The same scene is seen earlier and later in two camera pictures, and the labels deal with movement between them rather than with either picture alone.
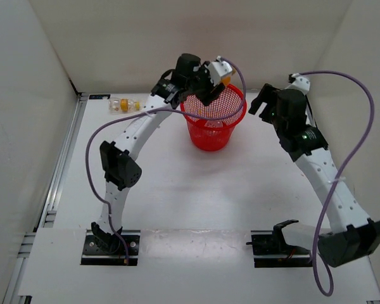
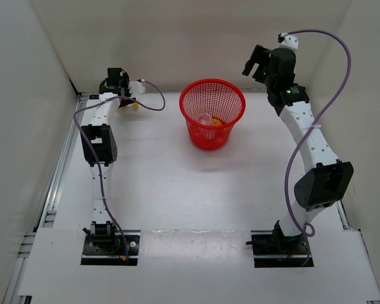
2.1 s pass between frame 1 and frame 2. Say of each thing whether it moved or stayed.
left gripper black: moved
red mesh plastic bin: stayed
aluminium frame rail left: stayed
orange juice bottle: moved
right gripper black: moved
